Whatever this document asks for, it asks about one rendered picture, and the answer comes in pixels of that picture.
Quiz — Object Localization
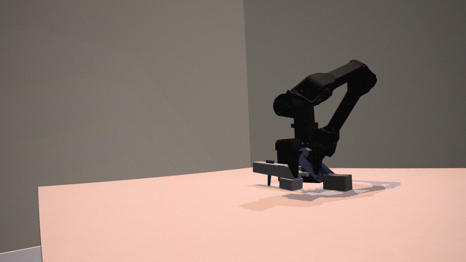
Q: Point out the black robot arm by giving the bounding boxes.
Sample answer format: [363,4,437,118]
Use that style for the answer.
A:
[273,59,377,157]

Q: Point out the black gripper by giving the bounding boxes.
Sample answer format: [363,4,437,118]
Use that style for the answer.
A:
[275,118,333,178]

